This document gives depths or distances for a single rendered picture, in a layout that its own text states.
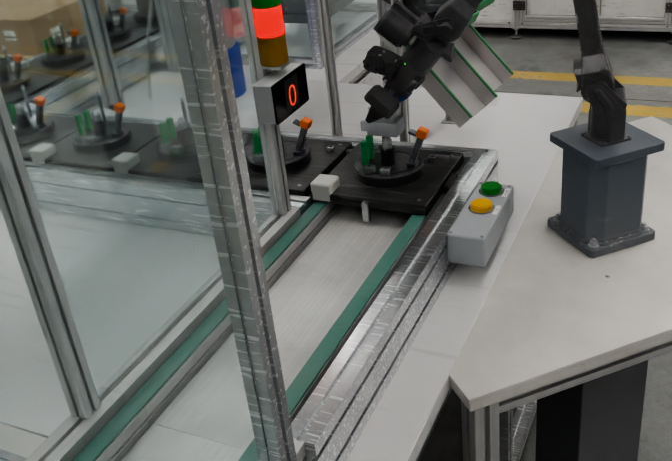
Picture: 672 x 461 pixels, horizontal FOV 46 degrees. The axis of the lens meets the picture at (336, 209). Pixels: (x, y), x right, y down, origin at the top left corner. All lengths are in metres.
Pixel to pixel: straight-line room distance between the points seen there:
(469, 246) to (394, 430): 0.39
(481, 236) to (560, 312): 0.18
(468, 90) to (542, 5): 3.74
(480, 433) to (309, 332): 0.31
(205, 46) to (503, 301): 0.90
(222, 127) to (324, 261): 0.81
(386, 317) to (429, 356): 0.12
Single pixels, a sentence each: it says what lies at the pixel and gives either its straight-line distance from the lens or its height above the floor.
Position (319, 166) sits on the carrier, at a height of 0.97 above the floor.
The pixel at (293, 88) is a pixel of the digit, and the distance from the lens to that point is 1.42.
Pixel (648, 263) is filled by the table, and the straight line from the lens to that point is 1.55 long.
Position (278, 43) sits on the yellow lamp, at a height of 1.30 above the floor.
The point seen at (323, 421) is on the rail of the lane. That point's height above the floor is 0.96.
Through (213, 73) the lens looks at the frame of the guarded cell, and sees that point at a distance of 0.65.
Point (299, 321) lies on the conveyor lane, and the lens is 1.31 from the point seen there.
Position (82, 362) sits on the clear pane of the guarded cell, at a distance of 0.59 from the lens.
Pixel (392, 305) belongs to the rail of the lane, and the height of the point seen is 0.96.
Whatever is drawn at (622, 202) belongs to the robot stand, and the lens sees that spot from 1.54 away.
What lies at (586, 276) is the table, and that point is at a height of 0.86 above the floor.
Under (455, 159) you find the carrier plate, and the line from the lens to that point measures 1.67.
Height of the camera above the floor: 1.69
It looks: 28 degrees down
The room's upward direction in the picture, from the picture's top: 7 degrees counter-clockwise
